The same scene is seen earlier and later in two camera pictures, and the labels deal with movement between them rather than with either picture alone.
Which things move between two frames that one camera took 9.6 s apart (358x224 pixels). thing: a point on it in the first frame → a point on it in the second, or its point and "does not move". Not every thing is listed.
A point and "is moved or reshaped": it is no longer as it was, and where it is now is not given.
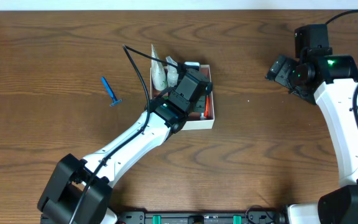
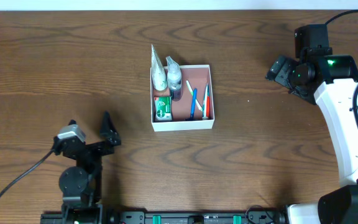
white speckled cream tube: (158, 76) does not move
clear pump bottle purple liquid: (172, 72) does not move
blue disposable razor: (109, 89) is moved or reshaped
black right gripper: (276, 70) does not move
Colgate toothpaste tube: (206, 111) does not move
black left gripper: (199, 104) → (94, 148)
